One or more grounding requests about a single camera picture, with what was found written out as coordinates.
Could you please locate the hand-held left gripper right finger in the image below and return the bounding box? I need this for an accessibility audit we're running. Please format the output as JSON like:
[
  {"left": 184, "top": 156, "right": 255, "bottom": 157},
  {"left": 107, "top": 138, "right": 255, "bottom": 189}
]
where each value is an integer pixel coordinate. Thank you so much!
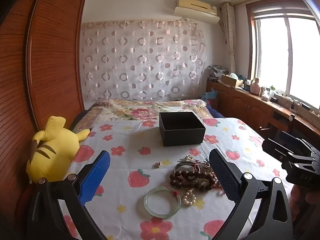
[{"left": 209, "top": 149, "right": 293, "bottom": 240}]

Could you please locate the wooden sideboard cabinet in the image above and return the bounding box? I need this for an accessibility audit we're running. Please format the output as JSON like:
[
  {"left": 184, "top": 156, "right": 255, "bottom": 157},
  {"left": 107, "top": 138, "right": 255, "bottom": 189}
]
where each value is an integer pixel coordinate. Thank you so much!
[{"left": 206, "top": 79, "right": 320, "bottom": 150}]

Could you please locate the red string charm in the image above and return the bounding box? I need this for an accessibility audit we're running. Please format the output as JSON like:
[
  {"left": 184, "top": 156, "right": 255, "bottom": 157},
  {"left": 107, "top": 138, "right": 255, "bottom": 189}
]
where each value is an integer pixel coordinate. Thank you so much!
[{"left": 165, "top": 185, "right": 179, "bottom": 196}]

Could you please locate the open cardboard box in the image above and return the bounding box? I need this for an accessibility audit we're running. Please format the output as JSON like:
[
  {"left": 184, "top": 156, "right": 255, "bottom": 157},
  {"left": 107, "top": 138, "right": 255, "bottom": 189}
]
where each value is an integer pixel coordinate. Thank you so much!
[{"left": 220, "top": 74, "right": 243, "bottom": 88}]

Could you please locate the floral quilt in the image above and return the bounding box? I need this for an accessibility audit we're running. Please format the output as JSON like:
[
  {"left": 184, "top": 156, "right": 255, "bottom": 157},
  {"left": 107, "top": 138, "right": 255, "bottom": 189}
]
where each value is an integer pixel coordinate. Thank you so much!
[{"left": 72, "top": 99, "right": 215, "bottom": 133}]

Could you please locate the window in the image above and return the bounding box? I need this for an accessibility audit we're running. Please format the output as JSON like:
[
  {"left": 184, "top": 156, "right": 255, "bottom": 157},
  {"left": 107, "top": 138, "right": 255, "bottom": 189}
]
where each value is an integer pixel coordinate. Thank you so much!
[{"left": 246, "top": 0, "right": 320, "bottom": 117}]

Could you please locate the person's right hand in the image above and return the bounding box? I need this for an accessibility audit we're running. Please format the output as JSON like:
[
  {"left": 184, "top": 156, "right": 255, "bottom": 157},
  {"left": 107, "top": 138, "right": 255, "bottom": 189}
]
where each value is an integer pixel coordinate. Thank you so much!
[{"left": 290, "top": 185, "right": 310, "bottom": 223}]

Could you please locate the blue plastic bag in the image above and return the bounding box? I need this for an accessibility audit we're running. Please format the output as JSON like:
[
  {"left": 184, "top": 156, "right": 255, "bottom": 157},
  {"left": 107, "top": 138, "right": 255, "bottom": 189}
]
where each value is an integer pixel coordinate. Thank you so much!
[{"left": 201, "top": 89, "right": 219, "bottom": 101}]

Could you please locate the circle patterned wall curtain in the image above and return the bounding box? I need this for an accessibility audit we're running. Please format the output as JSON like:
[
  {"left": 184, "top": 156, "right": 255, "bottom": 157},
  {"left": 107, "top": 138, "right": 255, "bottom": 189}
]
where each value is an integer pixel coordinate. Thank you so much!
[{"left": 80, "top": 19, "right": 209, "bottom": 103}]

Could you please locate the wooden wardrobe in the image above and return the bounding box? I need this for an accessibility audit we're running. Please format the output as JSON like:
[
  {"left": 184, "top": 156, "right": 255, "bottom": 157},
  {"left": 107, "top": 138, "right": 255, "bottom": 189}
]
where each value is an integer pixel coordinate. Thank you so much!
[{"left": 0, "top": 0, "right": 87, "bottom": 240}]

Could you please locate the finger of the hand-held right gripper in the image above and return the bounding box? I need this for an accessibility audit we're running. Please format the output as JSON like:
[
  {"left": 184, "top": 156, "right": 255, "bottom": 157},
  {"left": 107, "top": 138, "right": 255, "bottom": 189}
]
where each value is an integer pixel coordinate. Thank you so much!
[
  {"left": 279, "top": 131, "right": 320, "bottom": 155},
  {"left": 262, "top": 138, "right": 316, "bottom": 170}
]

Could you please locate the strawberry flower print bedsheet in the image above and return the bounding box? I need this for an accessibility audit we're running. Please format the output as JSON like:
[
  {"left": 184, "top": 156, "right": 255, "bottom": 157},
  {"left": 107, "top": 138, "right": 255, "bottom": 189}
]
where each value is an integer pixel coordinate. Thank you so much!
[{"left": 60, "top": 117, "right": 295, "bottom": 240}]

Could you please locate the yellow plush toy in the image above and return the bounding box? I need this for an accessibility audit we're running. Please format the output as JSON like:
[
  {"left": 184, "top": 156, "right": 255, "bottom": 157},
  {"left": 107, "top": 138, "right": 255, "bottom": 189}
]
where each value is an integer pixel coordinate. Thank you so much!
[{"left": 26, "top": 116, "right": 91, "bottom": 184}]

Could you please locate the beige window curtain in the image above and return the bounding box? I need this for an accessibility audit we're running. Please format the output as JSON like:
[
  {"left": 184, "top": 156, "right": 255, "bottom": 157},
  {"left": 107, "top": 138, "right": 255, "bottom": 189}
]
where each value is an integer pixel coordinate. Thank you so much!
[{"left": 221, "top": 2, "right": 237, "bottom": 74}]

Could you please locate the silver bangle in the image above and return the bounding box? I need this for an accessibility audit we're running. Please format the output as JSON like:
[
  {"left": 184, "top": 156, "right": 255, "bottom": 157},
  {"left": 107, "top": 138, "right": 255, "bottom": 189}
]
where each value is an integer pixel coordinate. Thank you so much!
[{"left": 174, "top": 160, "right": 210, "bottom": 173}]

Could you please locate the pink ceramic jar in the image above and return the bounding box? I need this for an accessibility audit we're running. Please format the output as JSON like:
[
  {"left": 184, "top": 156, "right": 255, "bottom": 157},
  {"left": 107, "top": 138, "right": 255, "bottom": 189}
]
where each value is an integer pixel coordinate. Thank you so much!
[{"left": 251, "top": 78, "right": 261, "bottom": 95}]

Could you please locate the brown wooden bead bracelet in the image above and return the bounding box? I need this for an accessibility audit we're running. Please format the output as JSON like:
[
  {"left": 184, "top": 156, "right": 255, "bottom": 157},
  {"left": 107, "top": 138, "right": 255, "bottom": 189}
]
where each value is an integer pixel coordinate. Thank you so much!
[{"left": 169, "top": 170, "right": 218, "bottom": 191}]

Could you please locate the wall air conditioner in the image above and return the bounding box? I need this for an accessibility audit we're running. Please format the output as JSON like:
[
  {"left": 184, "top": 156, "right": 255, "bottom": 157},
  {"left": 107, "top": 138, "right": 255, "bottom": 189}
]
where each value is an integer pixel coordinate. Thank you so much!
[{"left": 174, "top": 0, "right": 220, "bottom": 25}]

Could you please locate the pearl necklace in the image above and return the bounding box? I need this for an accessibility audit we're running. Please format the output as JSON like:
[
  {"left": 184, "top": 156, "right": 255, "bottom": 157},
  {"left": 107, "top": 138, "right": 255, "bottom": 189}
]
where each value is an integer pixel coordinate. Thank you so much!
[{"left": 181, "top": 189, "right": 197, "bottom": 207}]

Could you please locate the black cardboard box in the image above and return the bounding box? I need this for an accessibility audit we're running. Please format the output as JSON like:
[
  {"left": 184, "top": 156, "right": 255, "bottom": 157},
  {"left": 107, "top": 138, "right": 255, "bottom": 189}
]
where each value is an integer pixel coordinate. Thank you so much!
[{"left": 159, "top": 112, "right": 206, "bottom": 147}]

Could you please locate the green jade bangle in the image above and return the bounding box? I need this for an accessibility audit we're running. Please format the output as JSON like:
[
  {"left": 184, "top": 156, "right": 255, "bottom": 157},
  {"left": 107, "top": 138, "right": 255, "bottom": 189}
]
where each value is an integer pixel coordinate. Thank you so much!
[{"left": 144, "top": 187, "right": 182, "bottom": 218}]

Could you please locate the stack of newspapers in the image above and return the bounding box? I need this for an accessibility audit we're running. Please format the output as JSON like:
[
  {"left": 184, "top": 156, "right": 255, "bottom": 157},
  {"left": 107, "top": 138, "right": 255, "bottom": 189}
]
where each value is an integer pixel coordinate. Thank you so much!
[{"left": 209, "top": 65, "right": 229, "bottom": 82}]

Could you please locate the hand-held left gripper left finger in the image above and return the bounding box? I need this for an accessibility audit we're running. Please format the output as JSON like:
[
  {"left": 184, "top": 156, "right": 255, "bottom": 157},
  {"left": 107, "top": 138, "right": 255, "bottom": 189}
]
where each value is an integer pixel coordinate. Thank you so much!
[{"left": 26, "top": 150, "right": 110, "bottom": 240}]

